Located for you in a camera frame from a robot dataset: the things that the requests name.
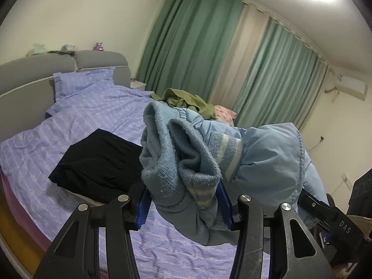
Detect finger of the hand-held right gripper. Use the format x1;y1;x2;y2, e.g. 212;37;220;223
297;190;339;224

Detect white air conditioner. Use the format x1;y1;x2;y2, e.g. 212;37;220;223
324;74;367;102

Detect pink printed cloth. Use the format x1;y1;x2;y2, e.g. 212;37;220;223
213;105;237;123

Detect grey padded headboard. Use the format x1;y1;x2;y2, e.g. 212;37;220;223
0;50;131;143

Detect black folded clothes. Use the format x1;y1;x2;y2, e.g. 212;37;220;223
48;128;145;204

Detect olive green garment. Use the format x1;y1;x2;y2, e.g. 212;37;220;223
151;88;217;120

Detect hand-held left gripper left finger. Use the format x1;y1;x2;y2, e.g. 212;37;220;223
33;183;152;279

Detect dark wicker chair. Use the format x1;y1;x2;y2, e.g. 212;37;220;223
347;170;372;218

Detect light blue padded pants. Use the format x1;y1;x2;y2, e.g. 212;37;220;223
139;100;330;246

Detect pale green tissue pack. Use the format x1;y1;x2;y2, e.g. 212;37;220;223
27;43;47;56

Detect bed with purple cover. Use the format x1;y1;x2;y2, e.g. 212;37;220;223
0;85;271;279

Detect purple patterned pillow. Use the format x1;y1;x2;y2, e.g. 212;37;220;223
46;67;116;114

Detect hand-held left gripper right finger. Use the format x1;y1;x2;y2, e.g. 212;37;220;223
216;180;332;279

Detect white folded clothes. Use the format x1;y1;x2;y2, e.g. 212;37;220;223
62;190;114;207

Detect beige curtain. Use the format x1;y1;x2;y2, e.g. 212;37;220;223
209;4;269;109

